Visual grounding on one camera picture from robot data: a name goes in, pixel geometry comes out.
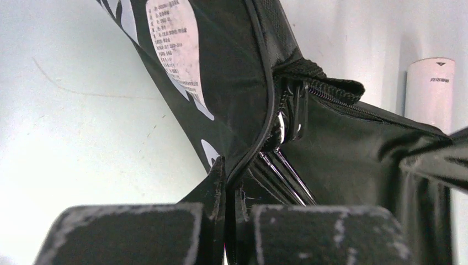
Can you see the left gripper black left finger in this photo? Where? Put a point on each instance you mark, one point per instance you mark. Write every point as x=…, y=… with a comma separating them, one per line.
x=188, y=232

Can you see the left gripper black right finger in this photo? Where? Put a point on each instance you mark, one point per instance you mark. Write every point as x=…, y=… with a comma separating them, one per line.
x=330, y=234

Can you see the black racket bag crossway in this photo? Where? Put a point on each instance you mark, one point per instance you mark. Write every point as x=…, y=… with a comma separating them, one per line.
x=233, y=75

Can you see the white shuttlecock tube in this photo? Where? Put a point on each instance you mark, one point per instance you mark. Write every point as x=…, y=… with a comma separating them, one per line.
x=429, y=92

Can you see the left badminton racket black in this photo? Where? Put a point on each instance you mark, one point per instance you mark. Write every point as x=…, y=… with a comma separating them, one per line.
x=276, y=174

